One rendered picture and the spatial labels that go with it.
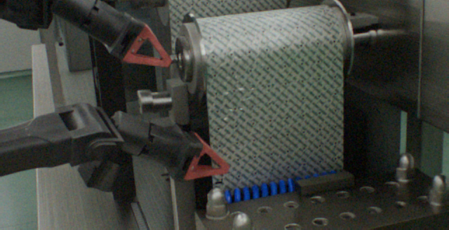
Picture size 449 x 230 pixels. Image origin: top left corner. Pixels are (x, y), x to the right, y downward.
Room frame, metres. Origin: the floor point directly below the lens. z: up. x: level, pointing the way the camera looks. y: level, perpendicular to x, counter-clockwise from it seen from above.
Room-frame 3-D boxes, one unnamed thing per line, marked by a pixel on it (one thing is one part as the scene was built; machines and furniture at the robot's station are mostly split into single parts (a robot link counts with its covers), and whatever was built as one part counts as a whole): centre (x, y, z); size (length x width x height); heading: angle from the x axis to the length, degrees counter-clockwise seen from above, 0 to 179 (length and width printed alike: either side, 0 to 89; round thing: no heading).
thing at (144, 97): (1.01, 0.13, 1.18); 0.04 x 0.02 x 0.04; 16
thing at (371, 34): (1.07, -0.23, 1.25); 0.07 x 0.04 x 0.04; 106
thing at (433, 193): (0.87, -0.32, 1.05); 0.04 x 0.04 x 0.04
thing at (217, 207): (0.87, 0.02, 1.05); 0.04 x 0.04 x 0.04
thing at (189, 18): (0.99, 0.05, 1.25); 0.15 x 0.01 x 0.15; 16
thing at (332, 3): (1.06, -0.20, 1.25); 0.15 x 0.01 x 0.15; 16
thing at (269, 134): (0.97, -0.09, 1.11); 0.23 x 0.01 x 0.18; 106
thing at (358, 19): (1.08, -0.24, 1.28); 0.06 x 0.05 x 0.02; 106
